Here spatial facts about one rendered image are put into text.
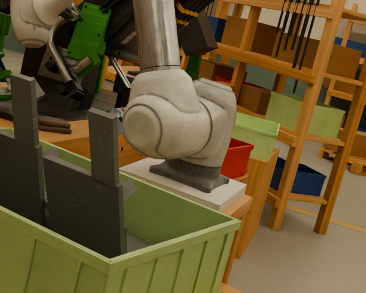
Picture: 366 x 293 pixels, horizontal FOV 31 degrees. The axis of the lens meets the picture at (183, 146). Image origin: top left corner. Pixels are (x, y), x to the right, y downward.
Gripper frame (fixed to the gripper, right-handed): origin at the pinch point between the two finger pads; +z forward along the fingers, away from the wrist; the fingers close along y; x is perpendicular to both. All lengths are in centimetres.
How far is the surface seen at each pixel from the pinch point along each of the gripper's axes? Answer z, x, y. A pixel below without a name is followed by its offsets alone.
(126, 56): 16.6, -8.6, -18.1
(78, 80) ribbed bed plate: 6.5, 8.8, -22.1
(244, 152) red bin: 28, -32, -68
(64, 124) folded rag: -33, 5, -51
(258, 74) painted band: 868, -25, 235
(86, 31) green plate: 4.4, -1.7, -7.7
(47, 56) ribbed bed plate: 5.9, 16.0, -8.2
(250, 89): 322, -29, 45
